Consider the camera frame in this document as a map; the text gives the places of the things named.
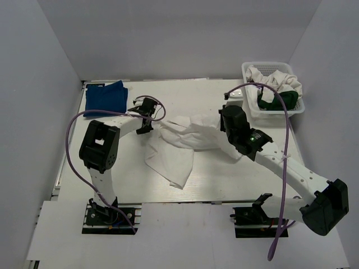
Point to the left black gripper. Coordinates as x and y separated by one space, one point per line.
143 130

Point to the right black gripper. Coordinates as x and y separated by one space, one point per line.
222 125

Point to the folded blue t shirt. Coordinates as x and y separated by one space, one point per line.
112 97

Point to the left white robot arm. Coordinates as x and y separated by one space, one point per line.
99 150

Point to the white plastic basket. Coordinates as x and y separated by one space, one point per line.
263 100

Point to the white t shirt red logo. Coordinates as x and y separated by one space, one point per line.
170 149

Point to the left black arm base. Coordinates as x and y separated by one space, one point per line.
107 221

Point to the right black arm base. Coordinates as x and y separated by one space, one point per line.
249 225

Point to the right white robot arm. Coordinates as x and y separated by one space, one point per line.
322 203

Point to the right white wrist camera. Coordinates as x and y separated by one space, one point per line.
235 95

